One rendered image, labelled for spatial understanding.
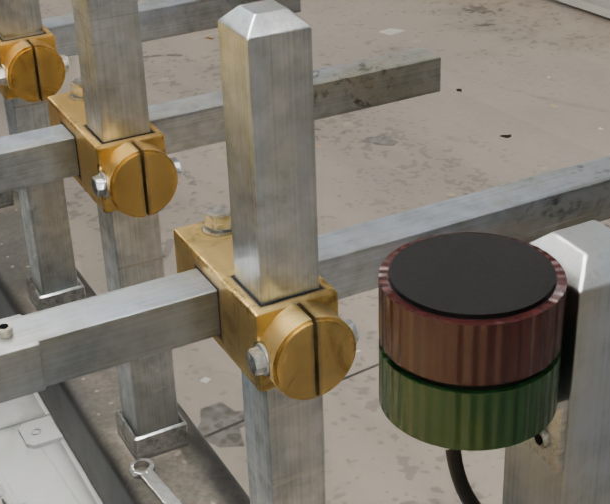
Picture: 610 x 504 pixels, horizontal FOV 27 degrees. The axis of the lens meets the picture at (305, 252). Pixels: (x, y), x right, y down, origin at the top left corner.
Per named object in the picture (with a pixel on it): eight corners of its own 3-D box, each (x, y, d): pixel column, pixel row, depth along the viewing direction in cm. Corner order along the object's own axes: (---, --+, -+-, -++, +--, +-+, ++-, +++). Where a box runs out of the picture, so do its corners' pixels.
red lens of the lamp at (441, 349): (492, 271, 45) (494, 217, 44) (600, 351, 40) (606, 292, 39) (345, 316, 42) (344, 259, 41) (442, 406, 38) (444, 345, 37)
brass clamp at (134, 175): (122, 141, 99) (115, 81, 96) (189, 207, 88) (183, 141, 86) (46, 158, 96) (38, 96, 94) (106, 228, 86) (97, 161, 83)
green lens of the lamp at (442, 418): (489, 331, 46) (491, 279, 45) (594, 415, 41) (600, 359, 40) (346, 377, 44) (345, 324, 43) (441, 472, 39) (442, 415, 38)
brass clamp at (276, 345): (260, 277, 79) (256, 205, 77) (367, 383, 69) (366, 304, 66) (169, 303, 77) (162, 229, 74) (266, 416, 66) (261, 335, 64)
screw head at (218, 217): (229, 216, 76) (228, 199, 75) (244, 230, 74) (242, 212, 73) (197, 225, 75) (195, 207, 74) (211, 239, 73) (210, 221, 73)
